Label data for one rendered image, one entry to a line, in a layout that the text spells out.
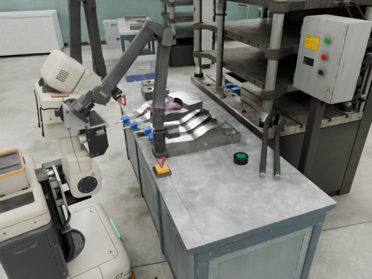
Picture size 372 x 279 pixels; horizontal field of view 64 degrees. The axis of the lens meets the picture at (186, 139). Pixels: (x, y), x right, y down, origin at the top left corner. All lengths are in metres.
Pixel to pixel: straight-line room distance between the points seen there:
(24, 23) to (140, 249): 6.67
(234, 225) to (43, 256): 0.93
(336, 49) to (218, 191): 0.89
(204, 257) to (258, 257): 0.30
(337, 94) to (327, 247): 1.13
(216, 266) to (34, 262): 0.86
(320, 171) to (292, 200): 1.13
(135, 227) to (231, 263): 1.15
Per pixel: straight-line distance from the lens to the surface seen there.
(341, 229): 2.59
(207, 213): 1.30
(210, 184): 1.45
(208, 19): 5.90
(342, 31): 1.66
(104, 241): 1.97
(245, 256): 1.42
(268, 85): 1.92
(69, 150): 1.60
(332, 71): 1.70
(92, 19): 1.72
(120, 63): 1.34
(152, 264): 2.16
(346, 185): 2.88
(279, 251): 1.53
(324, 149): 2.42
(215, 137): 1.71
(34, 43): 8.16
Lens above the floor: 1.69
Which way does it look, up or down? 29 degrees down
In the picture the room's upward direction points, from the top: 1 degrees counter-clockwise
